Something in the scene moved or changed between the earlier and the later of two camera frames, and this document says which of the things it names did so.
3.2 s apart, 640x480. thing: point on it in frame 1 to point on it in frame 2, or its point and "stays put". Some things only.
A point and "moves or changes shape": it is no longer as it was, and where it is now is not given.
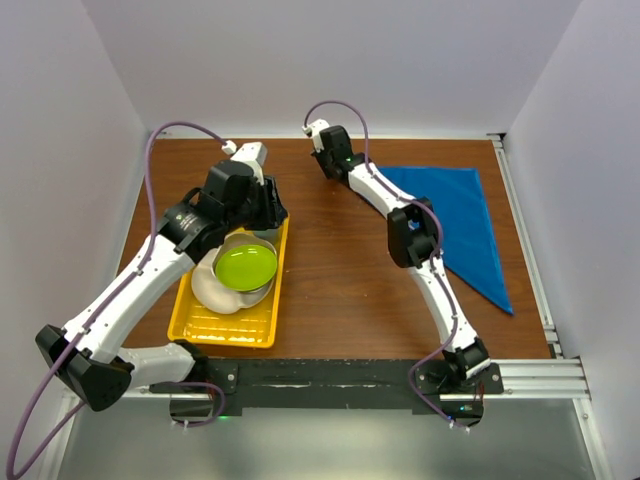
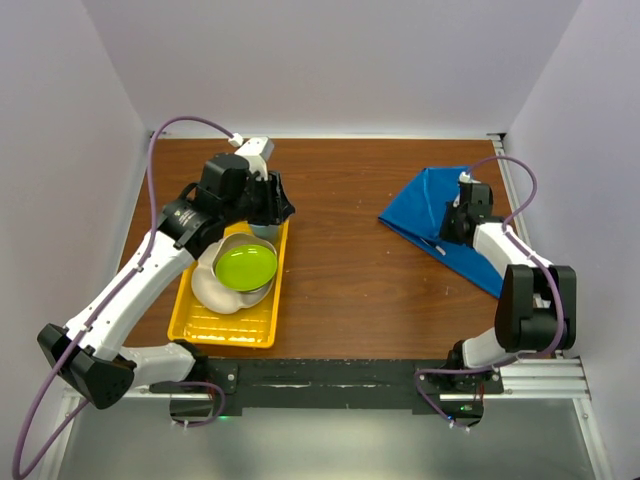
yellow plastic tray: (253, 327) stays put
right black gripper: (318, 157) to (445, 234)
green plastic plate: (246, 267) stays put
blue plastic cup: (270, 235) stays put
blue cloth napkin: (457, 199) moves or changes shape
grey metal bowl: (239, 239) stays put
